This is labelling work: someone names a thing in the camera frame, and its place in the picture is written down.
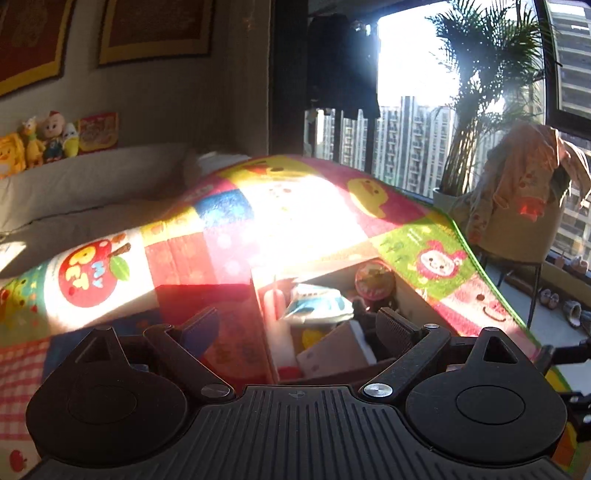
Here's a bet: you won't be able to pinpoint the chair with orange clothes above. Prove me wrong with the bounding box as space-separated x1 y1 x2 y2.
450 120 590 321

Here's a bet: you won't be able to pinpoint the potted palm plant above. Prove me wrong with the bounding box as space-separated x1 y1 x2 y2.
428 1 550 212

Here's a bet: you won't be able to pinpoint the framed red picture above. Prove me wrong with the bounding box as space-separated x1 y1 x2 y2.
1 0 76 97
98 0 215 67

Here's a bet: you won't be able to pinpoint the baby doll plush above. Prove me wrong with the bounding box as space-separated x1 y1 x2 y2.
38 111 65 164

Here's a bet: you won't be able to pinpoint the banana plush toy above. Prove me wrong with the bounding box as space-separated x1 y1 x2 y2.
61 123 79 158

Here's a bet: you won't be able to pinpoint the pink white tube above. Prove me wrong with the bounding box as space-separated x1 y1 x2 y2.
263 283 301 381

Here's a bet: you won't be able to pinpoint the pair of slippers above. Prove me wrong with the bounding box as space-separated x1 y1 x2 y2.
539 288 560 310

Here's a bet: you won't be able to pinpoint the right framed red picture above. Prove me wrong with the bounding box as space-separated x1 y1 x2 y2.
98 0 215 67

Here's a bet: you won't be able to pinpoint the white cardboard box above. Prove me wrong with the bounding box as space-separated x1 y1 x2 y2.
256 255 453 385

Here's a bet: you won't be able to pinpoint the middle framed red picture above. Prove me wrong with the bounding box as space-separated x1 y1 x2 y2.
1 0 76 97

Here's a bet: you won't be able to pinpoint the blue white bag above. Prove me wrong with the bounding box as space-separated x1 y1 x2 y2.
280 283 355 326

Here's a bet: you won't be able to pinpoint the yellow duck backpack plush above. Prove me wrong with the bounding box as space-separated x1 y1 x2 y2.
0 133 27 179

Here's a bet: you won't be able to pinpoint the hanging dark clothes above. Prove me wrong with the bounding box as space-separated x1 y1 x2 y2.
305 14 380 119

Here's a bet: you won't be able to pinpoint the colourful cartoon play mat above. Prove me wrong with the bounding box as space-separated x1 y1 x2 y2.
1 156 590 479

